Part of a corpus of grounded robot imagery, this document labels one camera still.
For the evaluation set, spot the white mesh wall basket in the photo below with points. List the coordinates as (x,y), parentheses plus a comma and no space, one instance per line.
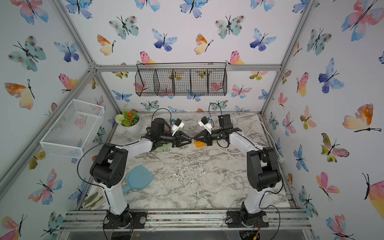
(73,130)

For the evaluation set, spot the potted plant white pot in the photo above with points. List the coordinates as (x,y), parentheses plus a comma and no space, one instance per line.
(130,120)

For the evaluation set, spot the beige leaf pattern mat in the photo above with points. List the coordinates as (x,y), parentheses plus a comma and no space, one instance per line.
(94,201)

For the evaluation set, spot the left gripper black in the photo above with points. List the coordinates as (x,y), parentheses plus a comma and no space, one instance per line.
(177,144)

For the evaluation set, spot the black wire wall basket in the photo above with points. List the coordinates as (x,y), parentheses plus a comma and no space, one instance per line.
(181,79)

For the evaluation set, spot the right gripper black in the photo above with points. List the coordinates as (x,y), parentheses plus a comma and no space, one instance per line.
(206,138)

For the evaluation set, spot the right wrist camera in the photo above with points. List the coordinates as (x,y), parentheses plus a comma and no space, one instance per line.
(206,123)

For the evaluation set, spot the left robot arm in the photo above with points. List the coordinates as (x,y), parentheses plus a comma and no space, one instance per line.
(109,167)

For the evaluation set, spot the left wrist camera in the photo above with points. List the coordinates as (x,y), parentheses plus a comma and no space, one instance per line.
(176,125)

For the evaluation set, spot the green electronic kitchen scale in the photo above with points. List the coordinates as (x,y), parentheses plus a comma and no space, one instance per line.
(163,148)

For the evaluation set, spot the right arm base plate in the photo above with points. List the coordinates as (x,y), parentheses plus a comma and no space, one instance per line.
(241,219)

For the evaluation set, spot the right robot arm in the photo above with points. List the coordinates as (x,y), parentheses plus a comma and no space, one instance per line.
(263,172)

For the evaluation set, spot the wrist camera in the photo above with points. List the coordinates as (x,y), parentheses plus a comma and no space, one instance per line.
(206,123)
(176,125)

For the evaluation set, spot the orange power strip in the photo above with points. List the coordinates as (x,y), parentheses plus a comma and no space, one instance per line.
(199,144)

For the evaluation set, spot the aluminium front rail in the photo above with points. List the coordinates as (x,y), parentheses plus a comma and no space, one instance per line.
(172,220)

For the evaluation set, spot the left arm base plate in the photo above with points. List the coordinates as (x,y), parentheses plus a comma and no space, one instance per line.
(126,220)

